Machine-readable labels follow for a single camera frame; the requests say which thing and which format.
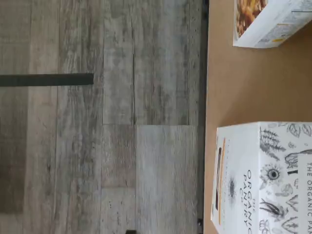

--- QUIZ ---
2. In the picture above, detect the white pasta box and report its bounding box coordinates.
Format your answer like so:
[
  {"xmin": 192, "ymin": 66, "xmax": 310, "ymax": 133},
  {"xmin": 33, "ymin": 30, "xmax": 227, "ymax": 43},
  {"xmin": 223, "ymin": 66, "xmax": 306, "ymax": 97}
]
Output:
[{"xmin": 233, "ymin": 0, "xmax": 312, "ymax": 48}]

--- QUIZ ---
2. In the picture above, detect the white box yellow strip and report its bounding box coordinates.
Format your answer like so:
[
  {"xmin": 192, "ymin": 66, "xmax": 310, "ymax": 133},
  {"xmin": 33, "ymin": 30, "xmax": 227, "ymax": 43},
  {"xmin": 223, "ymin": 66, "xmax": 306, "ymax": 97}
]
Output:
[{"xmin": 210, "ymin": 121, "xmax": 312, "ymax": 234}]

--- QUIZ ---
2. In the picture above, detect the black floor tape strip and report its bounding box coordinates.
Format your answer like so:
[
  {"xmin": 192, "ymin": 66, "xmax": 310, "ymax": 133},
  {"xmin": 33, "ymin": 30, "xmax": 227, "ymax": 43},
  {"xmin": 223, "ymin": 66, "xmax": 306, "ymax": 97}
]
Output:
[{"xmin": 0, "ymin": 73, "xmax": 95, "ymax": 87}]

